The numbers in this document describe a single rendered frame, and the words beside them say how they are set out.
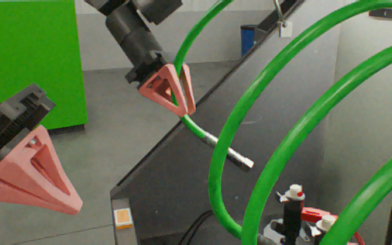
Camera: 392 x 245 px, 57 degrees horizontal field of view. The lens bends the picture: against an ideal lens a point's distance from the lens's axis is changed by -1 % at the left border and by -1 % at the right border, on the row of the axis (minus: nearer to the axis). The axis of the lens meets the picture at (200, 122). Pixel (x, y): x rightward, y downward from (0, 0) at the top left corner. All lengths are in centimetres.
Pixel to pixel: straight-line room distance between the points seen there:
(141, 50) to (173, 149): 29
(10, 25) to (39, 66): 42
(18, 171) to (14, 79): 344
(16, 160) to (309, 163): 78
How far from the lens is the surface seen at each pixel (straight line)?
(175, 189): 85
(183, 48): 56
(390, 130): 80
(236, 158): 60
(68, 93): 380
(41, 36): 368
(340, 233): 26
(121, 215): 75
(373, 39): 82
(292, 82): 86
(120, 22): 61
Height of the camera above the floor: 138
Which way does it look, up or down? 20 degrees down
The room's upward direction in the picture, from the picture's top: straight up
